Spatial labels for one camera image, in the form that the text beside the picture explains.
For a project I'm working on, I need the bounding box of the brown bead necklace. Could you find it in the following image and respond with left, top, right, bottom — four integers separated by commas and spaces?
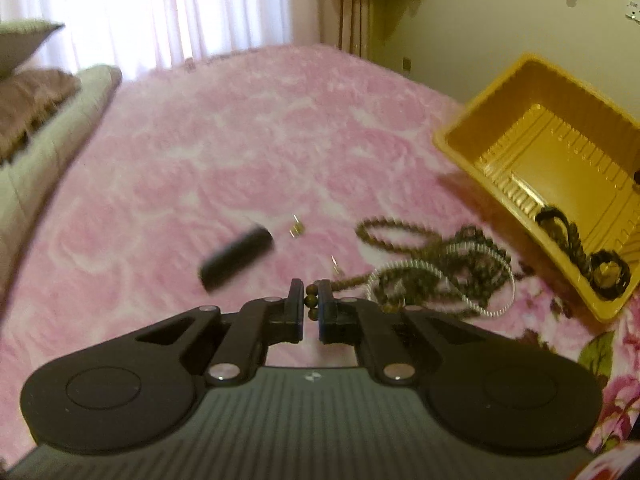
305, 215, 516, 322

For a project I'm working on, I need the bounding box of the pink floral blanket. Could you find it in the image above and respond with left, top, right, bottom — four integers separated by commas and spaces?
0, 42, 640, 461

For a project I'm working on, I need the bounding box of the black cylindrical case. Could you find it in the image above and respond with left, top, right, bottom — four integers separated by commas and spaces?
198, 226, 275, 292

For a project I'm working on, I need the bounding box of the black bead bracelet gold charm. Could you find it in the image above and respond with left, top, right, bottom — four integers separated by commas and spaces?
590, 249, 630, 302

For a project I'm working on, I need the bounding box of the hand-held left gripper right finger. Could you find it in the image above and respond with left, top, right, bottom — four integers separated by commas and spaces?
317, 279, 481, 386

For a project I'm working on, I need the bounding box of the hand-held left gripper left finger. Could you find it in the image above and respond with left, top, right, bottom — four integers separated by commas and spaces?
135, 277, 306, 386

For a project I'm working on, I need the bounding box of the white red patterned cloth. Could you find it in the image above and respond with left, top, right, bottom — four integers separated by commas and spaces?
575, 450, 633, 480

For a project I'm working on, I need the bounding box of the yellow plastic tray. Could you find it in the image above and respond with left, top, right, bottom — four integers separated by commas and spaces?
432, 51, 640, 323

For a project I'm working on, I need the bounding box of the white pearl necklace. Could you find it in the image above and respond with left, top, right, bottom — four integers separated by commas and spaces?
365, 240, 516, 318

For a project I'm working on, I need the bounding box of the green pillow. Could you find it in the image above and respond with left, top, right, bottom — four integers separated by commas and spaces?
0, 20, 66, 81

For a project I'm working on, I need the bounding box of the white sheer curtain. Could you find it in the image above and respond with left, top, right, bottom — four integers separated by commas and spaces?
0, 0, 326, 86

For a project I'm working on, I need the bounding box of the green striped quilt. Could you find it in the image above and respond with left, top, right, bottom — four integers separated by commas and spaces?
0, 64, 123, 301

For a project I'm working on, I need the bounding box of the brown pillow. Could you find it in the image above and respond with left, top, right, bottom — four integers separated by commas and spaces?
0, 67, 81, 166

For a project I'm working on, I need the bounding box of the pink patterned drape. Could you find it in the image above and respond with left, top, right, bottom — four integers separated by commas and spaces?
339, 0, 372, 59

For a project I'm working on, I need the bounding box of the dark braided strap bracelet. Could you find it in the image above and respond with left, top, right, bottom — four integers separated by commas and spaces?
536, 206, 599, 273

